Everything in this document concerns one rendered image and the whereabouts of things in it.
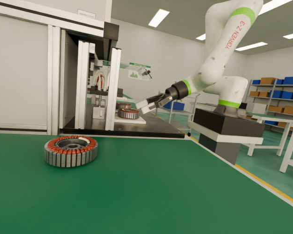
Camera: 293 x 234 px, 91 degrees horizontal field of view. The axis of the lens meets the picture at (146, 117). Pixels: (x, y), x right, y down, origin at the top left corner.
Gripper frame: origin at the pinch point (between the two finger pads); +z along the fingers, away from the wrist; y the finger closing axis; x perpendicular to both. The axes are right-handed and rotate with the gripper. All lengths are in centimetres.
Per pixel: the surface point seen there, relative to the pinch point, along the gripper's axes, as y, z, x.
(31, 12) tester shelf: -22, 21, 41
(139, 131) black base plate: -19.5, 7.0, -3.5
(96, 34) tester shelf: -21.9, 7.3, 31.9
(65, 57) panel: -20.0, 18.9, 29.4
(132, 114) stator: -5.5, 5.7, 0.2
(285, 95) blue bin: 287, -547, -251
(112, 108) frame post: -20.4, 12.6, 9.2
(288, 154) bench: 55, -183, -168
